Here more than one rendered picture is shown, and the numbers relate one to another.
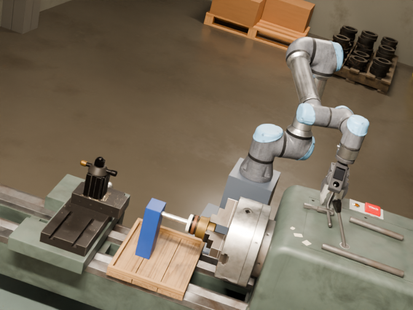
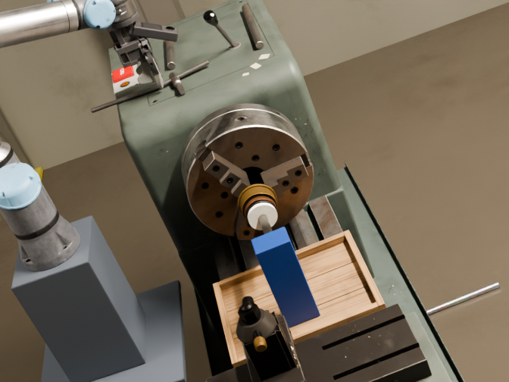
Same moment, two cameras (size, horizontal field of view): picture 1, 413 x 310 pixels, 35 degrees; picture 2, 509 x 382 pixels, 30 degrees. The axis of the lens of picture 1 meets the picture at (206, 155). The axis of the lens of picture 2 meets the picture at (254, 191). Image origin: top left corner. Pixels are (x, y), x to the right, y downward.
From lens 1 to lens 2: 283 cm
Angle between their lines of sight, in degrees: 79
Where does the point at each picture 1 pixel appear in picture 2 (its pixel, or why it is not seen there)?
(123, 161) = not seen: outside the picture
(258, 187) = (91, 230)
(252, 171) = (70, 230)
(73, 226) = (368, 347)
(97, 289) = not seen: hidden behind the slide
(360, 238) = (204, 49)
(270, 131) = (18, 173)
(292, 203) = (181, 104)
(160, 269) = (323, 280)
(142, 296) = not seen: hidden behind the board
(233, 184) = (94, 263)
